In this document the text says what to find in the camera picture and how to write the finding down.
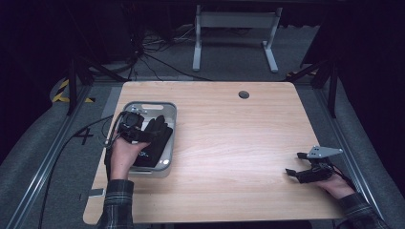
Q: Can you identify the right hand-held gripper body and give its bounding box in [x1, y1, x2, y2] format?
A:
[296, 145, 344, 185]

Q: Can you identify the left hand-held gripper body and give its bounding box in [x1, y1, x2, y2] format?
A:
[118, 106, 151, 144]

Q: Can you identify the black glove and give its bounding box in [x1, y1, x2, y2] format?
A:
[141, 114, 175, 169]
[133, 141, 161, 169]

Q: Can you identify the grey plastic bin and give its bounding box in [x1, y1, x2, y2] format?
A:
[107, 100, 178, 178]

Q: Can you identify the person's right hand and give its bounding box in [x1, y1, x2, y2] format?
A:
[316, 174, 356, 200]

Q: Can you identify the person's left hand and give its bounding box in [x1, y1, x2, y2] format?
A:
[109, 133, 151, 182]

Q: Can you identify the black metal stand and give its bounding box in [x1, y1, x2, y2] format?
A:
[286, 58, 339, 119]
[65, 56, 128, 116]

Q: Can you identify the grey tape piece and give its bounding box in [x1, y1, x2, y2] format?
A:
[78, 188, 106, 201]

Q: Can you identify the yellow black hazard tape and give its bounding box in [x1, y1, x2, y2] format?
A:
[52, 78, 96, 104]

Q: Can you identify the left hand-held gripper cable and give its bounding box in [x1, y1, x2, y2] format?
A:
[103, 111, 126, 180]

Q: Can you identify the hand-held gripper cable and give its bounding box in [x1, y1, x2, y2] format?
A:
[328, 162, 357, 193]
[103, 111, 126, 180]

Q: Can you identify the right hand-held gripper cable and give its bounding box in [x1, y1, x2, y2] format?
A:
[328, 162, 357, 193]

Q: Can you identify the aluminium floor rail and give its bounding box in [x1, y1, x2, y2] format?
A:
[6, 85, 94, 229]
[313, 88, 385, 220]

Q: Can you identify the black floor cable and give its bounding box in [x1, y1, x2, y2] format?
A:
[37, 114, 115, 229]

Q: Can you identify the tangle of floor cables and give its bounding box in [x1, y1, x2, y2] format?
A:
[127, 25, 213, 82]

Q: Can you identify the white metal desk frame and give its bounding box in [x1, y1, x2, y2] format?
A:
[192, 4, 284, 73]

